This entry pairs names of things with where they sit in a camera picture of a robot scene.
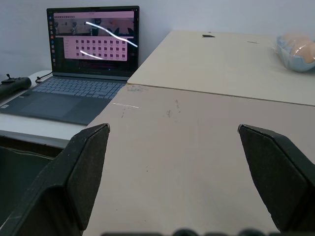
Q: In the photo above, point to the grey open laptop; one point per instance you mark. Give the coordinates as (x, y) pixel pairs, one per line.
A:
(81, 61)

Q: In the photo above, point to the light blue egg tray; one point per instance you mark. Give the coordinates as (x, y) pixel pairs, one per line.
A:
(296, 60)

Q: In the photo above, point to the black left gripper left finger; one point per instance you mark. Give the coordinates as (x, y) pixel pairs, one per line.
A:
(61, 186)

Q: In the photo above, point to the black handheld remote controller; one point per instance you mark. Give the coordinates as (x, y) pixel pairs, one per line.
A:
(13, 84)

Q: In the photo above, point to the beige egg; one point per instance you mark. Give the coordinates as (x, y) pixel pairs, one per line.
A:
(292, 38)
(305, 50)

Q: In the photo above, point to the small black tape scrap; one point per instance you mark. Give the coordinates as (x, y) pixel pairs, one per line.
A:
(208, 36)

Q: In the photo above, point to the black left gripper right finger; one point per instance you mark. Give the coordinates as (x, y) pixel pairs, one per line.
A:
(278, 177)

